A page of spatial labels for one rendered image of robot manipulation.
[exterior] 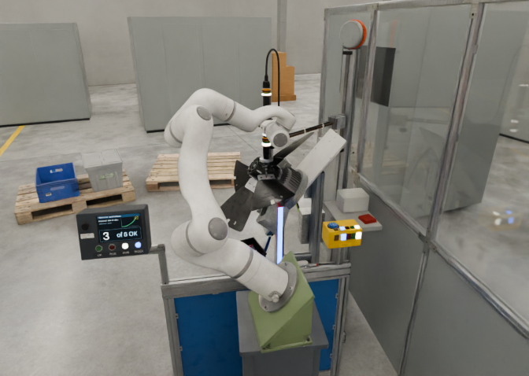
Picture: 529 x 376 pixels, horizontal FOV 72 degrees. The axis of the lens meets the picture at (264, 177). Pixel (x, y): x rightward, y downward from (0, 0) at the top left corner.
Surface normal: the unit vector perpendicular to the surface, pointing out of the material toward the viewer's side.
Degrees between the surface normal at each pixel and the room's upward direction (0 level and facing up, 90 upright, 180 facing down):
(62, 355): 0
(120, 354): 0
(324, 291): 90
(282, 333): 90
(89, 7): 90
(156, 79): 90
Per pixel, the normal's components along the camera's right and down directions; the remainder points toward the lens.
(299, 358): 0.11, 0.39
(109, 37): 0.37, 0.36
